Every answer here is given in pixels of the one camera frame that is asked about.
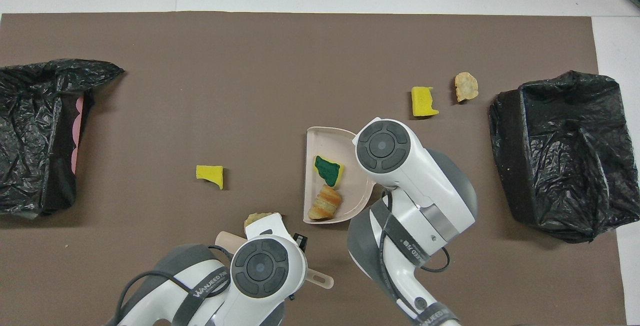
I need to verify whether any brown table mat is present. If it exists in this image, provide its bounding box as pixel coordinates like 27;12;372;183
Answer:
0;12;628;326

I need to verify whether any pale bread piece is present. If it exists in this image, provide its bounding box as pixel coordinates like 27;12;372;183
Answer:
454;72;479;103

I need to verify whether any black bag over pink bin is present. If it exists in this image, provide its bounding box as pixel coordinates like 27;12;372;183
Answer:
0;59;126;218

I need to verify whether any pink scalloped bin box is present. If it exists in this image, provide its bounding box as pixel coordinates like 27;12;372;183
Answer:
70;93;87;172

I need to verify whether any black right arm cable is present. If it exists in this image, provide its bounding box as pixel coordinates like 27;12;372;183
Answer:
377;191;451;316

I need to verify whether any torn pale bread chunk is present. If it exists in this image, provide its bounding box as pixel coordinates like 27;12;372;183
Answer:
243;212;282;234

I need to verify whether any green yellow sponge piece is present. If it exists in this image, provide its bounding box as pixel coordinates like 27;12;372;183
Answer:
313;155;345;190

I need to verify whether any striped croissant piece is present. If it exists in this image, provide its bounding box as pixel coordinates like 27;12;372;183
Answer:
308;185;344;221

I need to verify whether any small yellow sponge piece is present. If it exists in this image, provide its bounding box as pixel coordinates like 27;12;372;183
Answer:
195;165;225;190

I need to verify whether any black bag lined bin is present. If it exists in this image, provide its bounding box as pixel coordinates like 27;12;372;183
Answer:
487;71;640;244

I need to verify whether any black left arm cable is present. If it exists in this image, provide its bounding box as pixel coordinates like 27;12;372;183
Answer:
116;244;232;326

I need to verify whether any beige hand brush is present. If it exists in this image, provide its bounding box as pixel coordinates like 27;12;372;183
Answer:
215;231;335;290

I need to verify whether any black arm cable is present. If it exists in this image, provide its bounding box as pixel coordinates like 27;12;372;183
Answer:
116;244;232;326
377;191;451;316

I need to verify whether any beige plastic dustpan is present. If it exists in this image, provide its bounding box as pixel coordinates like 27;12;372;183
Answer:
303;126;375;225

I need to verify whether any large yellow sponge piece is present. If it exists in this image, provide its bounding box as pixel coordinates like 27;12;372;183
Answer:
411;86;440;117

